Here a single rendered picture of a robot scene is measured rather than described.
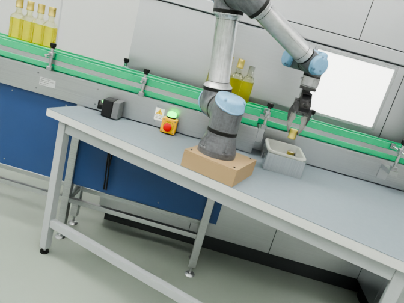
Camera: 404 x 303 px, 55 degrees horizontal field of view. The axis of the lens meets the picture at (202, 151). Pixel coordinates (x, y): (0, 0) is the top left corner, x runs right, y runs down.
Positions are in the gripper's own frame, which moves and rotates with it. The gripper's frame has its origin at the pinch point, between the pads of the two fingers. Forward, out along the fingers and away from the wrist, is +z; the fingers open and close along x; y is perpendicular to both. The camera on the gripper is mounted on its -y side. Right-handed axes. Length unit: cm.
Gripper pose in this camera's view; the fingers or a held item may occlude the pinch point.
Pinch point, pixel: (293, 131)
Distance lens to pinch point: 176.9
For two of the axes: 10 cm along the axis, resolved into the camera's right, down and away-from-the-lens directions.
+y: 2.0, -2.4, 9.5
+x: -9.5, -3.0, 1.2
